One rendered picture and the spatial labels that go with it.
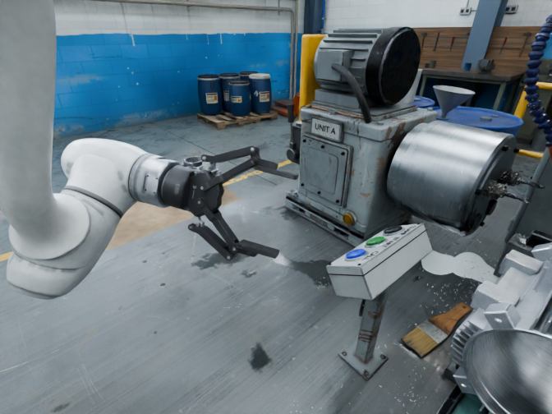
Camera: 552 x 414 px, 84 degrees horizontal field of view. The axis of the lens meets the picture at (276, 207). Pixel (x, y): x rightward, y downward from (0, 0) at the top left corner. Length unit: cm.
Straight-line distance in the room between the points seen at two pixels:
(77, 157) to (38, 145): 22
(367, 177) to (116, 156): 58
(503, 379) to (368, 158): 52
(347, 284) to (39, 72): 43
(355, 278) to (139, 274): 61
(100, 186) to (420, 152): 66
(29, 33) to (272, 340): 60
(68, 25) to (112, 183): 502
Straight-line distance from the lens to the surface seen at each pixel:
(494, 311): 43
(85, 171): 60
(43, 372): 78
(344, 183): 88
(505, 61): 584
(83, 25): 559
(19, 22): 38
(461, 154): 77
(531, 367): 61
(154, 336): 74
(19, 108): 40
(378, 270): 45
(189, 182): 54
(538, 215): 97
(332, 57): 89
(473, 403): 56
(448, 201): 76
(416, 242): 53
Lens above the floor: 135
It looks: 30 degrees down
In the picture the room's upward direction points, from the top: straight up
